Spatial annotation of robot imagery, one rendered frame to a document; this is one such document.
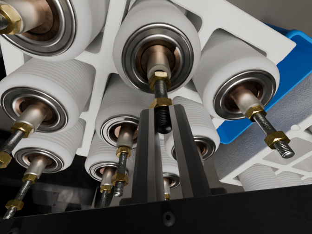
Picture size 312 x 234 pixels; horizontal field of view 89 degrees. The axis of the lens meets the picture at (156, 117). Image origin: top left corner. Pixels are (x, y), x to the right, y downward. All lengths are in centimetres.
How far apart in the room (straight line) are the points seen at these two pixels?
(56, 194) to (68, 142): 33
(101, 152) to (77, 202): 34
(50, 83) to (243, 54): 23
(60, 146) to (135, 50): 21
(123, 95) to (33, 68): 11
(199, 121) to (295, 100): 28
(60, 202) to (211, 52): 58
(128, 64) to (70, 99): 9
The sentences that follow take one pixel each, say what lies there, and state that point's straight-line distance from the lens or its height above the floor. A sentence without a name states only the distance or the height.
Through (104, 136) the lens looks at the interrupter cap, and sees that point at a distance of 25.
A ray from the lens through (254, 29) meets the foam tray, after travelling 28.
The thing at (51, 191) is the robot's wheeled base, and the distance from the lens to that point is 63.
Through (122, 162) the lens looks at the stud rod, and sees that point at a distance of 21.
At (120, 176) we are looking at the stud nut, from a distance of 20.
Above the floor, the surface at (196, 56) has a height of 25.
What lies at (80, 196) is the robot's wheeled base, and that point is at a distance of 62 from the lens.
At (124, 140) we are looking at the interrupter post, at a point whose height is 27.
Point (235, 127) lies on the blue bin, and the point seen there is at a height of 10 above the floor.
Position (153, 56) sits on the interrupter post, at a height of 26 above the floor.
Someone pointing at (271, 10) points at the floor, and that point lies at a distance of 50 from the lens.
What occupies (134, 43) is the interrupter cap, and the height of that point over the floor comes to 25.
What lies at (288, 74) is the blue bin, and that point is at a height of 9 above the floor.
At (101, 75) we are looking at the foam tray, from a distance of 27.
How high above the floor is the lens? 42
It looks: 48 degrees down
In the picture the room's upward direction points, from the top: 177 degrees clockwise
